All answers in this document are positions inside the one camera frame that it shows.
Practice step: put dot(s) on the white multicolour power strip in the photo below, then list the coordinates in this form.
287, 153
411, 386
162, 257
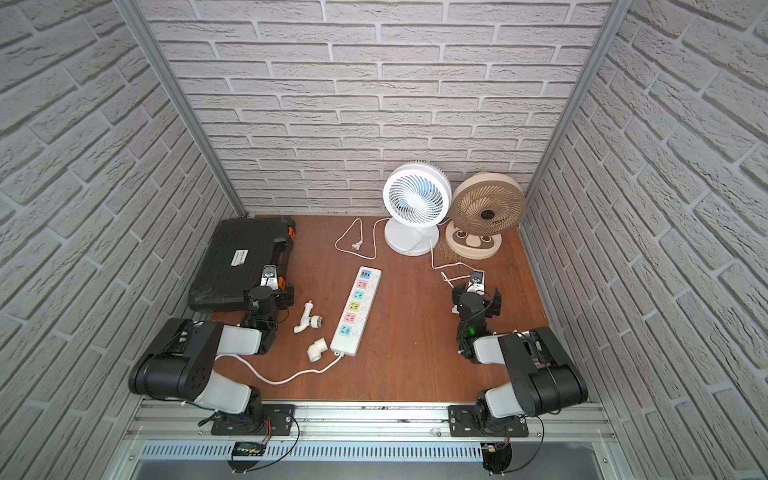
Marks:
352, 323

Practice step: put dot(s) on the black plastic tool case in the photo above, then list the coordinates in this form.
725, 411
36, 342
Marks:
233, 262

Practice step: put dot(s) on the white plastic faucet tap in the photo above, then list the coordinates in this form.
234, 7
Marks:
308, 319

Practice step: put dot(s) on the aluminium front rail frame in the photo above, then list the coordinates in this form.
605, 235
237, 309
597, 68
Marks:
337, 439

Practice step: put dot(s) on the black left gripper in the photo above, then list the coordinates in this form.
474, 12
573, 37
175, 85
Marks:
279, 291

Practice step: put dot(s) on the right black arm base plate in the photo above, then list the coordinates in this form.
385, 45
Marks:
476, 421

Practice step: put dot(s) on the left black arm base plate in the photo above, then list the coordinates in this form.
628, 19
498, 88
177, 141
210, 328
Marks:
261, 420

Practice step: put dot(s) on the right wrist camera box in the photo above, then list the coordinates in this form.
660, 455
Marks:
476, 283

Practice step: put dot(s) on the left aluminium corner post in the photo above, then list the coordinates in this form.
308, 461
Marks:
141, 30

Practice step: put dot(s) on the white desk fan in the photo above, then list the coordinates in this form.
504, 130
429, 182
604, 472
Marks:
417, 195

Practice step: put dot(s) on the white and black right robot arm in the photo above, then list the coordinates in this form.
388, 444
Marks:
542, 378

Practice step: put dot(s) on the right aluminium corner post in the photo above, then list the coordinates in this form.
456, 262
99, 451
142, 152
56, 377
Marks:
612, 22

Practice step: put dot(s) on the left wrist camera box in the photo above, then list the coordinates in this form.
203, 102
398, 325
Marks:
269, 277

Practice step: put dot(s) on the aluminium corner post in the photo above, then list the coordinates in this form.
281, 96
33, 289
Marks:
612, 22
141, 30

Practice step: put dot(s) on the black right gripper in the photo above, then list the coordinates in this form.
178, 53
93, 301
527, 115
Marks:
494, 309

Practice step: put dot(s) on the white pipe elbow fitting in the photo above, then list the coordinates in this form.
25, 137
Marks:
316, 350

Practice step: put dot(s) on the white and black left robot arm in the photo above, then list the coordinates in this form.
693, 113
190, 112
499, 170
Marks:
179, 363

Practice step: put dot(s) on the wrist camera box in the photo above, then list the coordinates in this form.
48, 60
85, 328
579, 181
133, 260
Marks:
269, 277
476, 283

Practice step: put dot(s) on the beige bear desk fan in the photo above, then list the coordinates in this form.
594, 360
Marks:
483, 207

